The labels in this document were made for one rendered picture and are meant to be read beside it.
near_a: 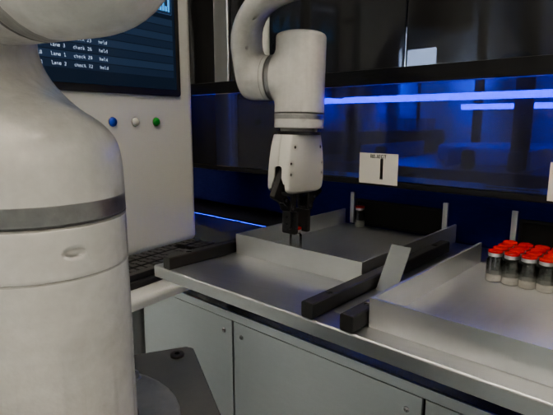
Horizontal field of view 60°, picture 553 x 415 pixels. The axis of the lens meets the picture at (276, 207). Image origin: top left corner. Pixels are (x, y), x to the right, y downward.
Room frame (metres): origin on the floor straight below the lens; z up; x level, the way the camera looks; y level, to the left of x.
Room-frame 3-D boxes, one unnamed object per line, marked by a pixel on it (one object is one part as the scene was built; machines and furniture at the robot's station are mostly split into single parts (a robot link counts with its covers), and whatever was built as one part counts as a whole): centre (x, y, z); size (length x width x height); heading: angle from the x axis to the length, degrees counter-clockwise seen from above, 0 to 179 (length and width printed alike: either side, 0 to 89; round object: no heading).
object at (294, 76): (0.82, -0.04, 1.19); 0.09 x 0.08 x 0.13; 64
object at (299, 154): (0.82, -0.04, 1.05); 0.10 x 0.08 x 0.11; 138
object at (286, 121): (0.82, -0.04, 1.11); 0.09 x 0.08 x 0.03; 138
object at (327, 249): (0.86, -0.14, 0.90); 0.34 x 0.26 x 0.04; 138
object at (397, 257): (0.60, -0.13, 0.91); 0.14 x 0.03 x 0.06; 138
